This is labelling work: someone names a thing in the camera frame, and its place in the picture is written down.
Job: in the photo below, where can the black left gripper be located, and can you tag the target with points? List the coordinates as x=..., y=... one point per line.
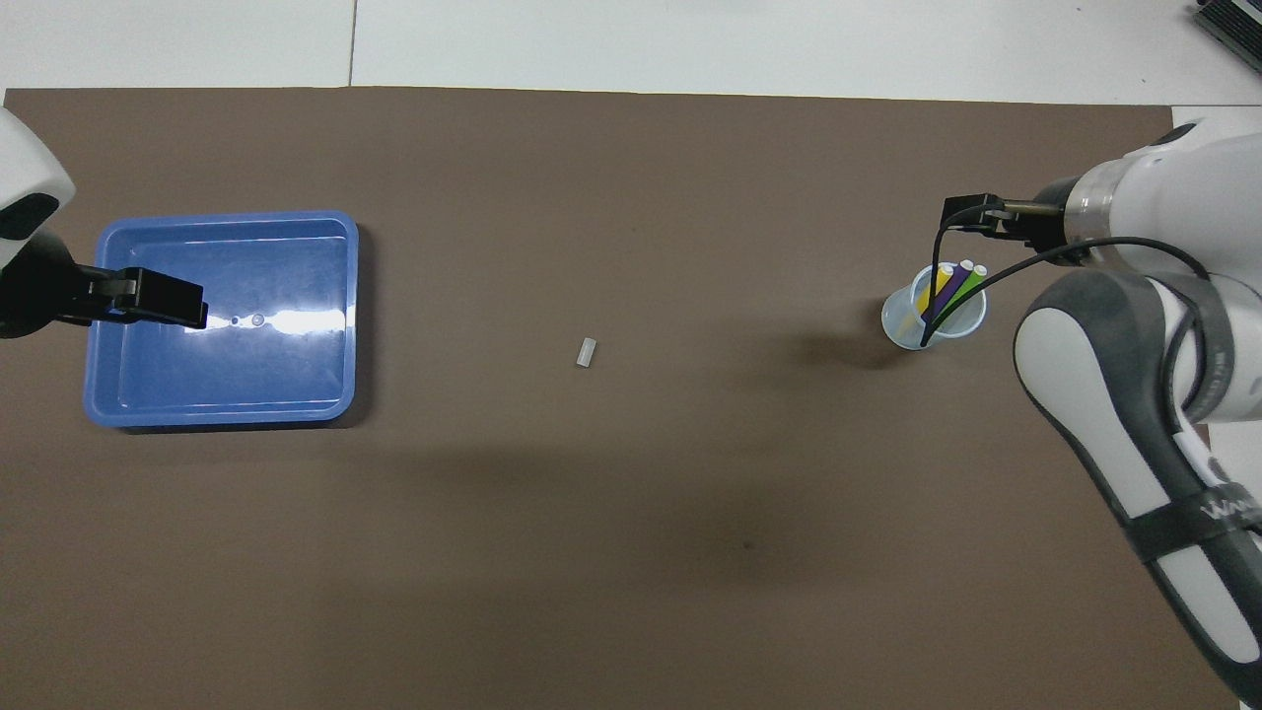
x=39, y=291

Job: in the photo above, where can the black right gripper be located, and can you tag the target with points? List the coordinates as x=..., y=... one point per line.
x=1055, y=222

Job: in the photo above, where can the green pen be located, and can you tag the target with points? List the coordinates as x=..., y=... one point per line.
x=964, y=289

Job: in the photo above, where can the purple pen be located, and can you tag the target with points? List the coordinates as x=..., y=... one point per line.
x=948, y=286

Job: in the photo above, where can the yellow pen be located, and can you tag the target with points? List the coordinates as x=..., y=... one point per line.
x=933, y=288

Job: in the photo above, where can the clear pen cap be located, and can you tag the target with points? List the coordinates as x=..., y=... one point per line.
x=587, y=353

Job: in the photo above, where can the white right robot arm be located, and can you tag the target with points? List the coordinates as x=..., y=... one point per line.
x=1163, y=375

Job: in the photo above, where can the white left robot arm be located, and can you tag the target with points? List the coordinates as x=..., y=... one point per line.
x=25, y=182

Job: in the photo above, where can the clear plastic cup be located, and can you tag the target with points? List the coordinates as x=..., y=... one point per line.
x=899, y=320

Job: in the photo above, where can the blue plastic tray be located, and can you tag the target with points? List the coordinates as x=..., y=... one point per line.
x=296, y=375

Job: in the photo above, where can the grey device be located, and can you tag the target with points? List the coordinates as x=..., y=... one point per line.
x=1237, y=25

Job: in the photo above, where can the brown table mat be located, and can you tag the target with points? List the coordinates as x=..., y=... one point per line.
x=631, y=552

